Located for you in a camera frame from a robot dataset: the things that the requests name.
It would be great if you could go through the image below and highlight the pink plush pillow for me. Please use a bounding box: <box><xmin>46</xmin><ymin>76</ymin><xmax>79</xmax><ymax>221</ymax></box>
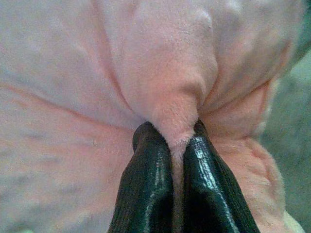
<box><xmin>0</xmin><ymin>0</ymin><xmax>306</xmax><ymax>233</ymax></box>

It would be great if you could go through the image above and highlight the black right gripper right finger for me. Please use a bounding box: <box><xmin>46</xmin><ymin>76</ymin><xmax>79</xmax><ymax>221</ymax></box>
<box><xmin>180</xmin><ymin>119</ymin><xmax>260</xmax><ymax>233</ymax></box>

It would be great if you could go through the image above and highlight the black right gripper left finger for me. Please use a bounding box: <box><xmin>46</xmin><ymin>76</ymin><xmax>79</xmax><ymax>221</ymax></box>
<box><xmin>107</xmin><ymin>121</ymin><xmax>176</xmax><ymax>233</ymax></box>

